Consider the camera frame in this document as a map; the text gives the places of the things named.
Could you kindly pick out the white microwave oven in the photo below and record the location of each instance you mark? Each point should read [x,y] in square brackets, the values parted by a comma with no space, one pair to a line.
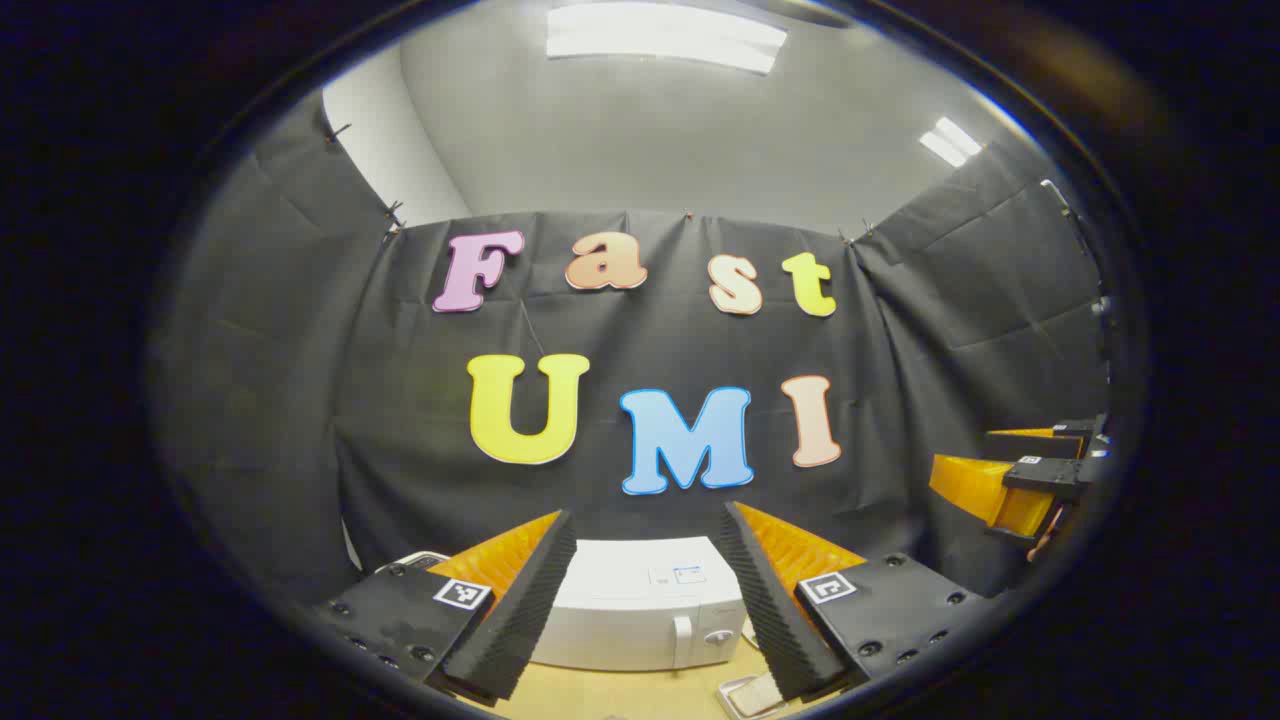
[620,620]

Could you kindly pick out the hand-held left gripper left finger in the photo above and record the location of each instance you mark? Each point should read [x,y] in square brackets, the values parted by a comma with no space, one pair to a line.
[530,610]

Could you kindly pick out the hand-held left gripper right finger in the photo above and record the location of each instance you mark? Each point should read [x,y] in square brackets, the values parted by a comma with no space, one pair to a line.
[765,610]

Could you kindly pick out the sandwich with lettuce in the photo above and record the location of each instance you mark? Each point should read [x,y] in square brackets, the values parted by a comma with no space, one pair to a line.
[760,693]

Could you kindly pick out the black backdrop cloth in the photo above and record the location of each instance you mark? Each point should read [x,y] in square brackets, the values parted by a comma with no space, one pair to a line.
[400,400]

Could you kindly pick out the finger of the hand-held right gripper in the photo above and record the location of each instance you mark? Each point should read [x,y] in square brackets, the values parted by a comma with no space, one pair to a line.
[1070,437]
[1045,475]

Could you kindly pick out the white ribbed tray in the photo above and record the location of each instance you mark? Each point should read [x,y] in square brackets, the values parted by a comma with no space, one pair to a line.
[728,695]

